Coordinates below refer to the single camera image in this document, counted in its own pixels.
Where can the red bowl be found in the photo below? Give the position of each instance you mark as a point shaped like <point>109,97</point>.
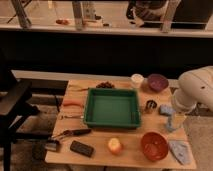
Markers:
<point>154,146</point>

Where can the blue grey towel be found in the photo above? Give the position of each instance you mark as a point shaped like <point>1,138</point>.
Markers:
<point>180,151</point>

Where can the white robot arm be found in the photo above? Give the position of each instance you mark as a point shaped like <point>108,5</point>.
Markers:
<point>195,86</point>

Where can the purple bowl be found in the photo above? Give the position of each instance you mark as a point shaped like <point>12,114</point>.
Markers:
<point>157,82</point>

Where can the dark grapes bunch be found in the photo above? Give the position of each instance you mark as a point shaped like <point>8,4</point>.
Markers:
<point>105,85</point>

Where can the green plastic tray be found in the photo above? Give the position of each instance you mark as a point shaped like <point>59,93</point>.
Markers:
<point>112,108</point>

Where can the white cup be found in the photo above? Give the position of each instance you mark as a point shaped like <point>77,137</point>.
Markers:
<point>136,80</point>

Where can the orange carrot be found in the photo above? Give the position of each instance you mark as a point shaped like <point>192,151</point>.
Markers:
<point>72,103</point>

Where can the metal spoon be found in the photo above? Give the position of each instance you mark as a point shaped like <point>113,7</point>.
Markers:
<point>70,117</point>

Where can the yellow red apple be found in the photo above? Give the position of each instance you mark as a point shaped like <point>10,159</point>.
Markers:
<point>115,146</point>

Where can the blue sponge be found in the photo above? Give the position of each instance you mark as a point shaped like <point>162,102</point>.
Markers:
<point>166,110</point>

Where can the black rectangular block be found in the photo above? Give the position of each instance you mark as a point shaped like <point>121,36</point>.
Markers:
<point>81,148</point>

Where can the person in background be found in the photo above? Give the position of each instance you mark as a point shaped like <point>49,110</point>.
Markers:
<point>146,13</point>

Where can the black chair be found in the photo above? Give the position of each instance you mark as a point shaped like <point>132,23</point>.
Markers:
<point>14,110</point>

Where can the black handled knife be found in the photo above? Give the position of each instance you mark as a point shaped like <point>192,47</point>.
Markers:
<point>76,132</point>

